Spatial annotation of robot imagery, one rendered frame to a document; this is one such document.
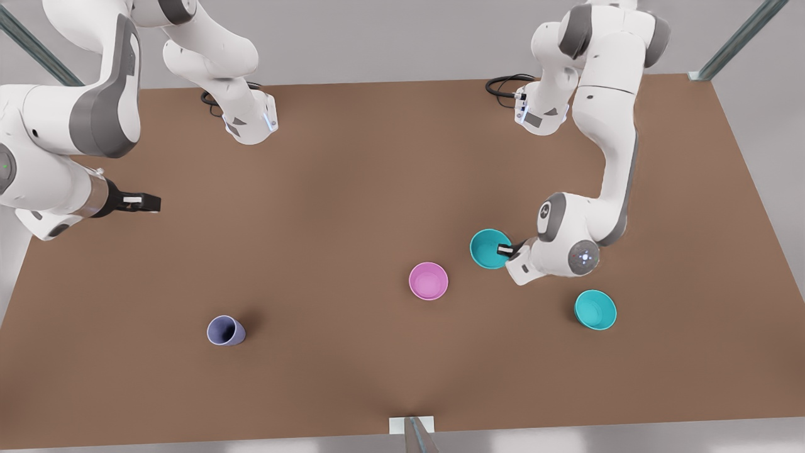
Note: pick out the purple cup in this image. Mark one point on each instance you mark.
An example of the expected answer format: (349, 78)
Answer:
(224, 331)

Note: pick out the teal bowl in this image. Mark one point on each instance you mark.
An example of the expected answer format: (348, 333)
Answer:
(595, 309)
(485, 250)

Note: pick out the silver frame post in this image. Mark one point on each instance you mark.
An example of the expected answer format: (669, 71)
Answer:
(38, 50)
(415, 434)
(732, 44)

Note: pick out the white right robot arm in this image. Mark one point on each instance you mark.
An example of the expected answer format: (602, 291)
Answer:
(107, 100)

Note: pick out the pink bowl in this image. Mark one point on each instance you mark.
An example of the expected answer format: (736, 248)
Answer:
(428, 281)

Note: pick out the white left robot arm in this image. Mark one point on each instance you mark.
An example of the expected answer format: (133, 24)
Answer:
(607, 94)

